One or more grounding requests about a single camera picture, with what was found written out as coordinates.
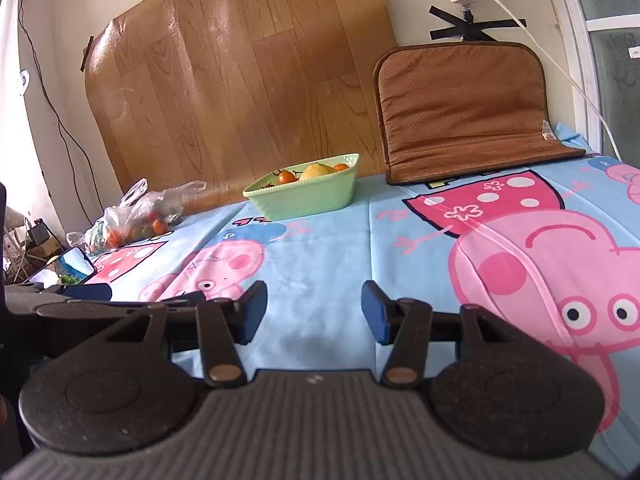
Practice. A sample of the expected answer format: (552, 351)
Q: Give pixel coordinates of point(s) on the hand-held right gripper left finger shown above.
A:
(251, 310)

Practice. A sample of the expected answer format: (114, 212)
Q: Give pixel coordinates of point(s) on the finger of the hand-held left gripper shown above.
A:
(90, 309)
(85, 291)

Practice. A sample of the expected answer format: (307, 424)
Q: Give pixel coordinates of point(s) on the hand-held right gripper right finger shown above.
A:
(377, 310)

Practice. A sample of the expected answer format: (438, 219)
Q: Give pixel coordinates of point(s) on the green plastic basin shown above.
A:
(300, 200)

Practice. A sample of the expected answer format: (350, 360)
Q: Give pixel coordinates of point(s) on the orange cherry tomato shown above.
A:
(341, 166)
(286, 177)
(159, 227)

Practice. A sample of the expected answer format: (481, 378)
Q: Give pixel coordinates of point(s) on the large yellow citrus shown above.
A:
(316, 171)

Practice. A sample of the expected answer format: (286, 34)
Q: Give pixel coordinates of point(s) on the black smartphone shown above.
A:
(75, 265)

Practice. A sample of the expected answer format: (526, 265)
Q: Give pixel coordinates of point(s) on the brown cardboard box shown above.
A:
(50, 252)

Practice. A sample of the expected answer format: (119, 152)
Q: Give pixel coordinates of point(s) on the orange tangerine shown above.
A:
(114, 239)

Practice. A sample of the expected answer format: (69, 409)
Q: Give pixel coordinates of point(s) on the pig printed blue blanket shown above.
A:
(350, 250)

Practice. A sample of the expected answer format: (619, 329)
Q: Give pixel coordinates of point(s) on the black power adapter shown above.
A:
(39, 235)

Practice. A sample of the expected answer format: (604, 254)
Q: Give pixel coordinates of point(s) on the clear plastic bag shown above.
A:
(135, 210)

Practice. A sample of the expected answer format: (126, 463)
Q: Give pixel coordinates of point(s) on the brown seat cushion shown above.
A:
(465, 110)

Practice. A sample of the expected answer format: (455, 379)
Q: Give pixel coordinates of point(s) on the wood pattern vinyl sheet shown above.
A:
(225, 70)

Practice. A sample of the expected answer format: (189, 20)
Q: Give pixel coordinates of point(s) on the black tape cross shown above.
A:
(475, 27)

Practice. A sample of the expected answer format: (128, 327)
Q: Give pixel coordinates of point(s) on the white framed frosted window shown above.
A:
(615, 75)

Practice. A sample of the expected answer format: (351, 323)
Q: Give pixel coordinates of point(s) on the white round wall hook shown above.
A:
(24, 83)

